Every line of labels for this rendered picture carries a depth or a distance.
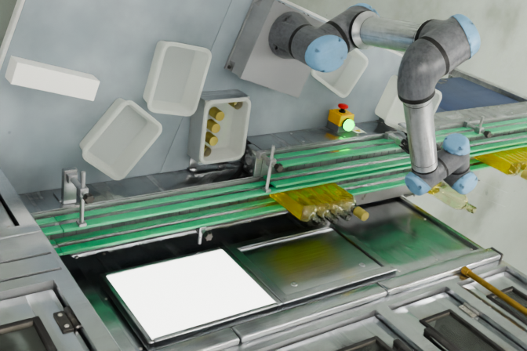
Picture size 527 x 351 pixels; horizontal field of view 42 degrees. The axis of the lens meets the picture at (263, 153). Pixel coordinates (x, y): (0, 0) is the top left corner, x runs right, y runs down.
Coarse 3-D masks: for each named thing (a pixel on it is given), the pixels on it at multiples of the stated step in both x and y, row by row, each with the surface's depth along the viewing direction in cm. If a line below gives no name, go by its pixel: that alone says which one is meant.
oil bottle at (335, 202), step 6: (312, 186) 242; (318, 186) 242; (318, 192) 238; (324, 192) 239; (330, 192) 240; (324, 198) 235; (330, 198) 235; (336, 198) 236; (330, 204) 233; (336, 204) 233; (342, 204) 234
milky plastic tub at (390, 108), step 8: (392, 80) 226; (392, 88) 226; (384, 96) 227; (392, 96) 225; (440, 96) 235; (384, 104) 227; (392, 104) 223; (400, 104) 236; (376, 112) 229; (384, 112) 226; (392, 112) 235; (400, 112) 237; (384, 120) 224; (392, 120) 236; (400, 120) 239; (400, 128) 229
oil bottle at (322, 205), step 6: (300, 192) 237; (306, 192) 237; (312, 192) 238; (312, 198) 233; (318, 198) 234; (318, 204) 230; (324, 204) 231; (318, 210) 230; (324, 210) 230; (330, 210) 232
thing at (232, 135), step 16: (208, 112) 226; (224, 112) 230; (240, 112) 230; (224, 128) 233; (240, 128) 231; (208, 144) 232; (224, 144) 236; (240, 144) 232; (208, 160) 226; (224, 160) 229
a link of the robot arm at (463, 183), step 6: (450, 174) 206; (462, 174) 204; (468, 174) 205; (444, 180) 211; (450, 180) 208; (456, 180) 206; (462, 180) 204; (468, 180) 204; (474, 180) 206; (456, 186) 206; (462, 186) 205; (468, 186) 206; (474, 186) 208; (462, 192) 206; (468, 192) 208
